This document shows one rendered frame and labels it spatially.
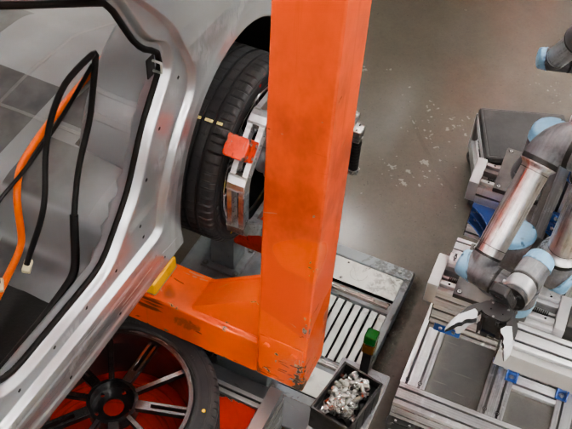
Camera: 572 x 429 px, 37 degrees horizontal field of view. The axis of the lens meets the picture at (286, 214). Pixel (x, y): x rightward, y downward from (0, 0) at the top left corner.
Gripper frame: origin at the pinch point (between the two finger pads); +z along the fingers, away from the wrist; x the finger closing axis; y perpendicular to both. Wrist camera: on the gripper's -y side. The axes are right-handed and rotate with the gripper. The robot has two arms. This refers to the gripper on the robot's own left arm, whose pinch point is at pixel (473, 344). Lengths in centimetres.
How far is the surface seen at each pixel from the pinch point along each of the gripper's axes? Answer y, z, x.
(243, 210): 26, -25, 92
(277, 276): 13, 0, 58
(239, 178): 13, -26, 93
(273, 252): 3, 1, 58
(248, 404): 88, 0, 77
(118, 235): 7, 17, 100
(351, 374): 62, -15, 44
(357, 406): 64, -7, 37
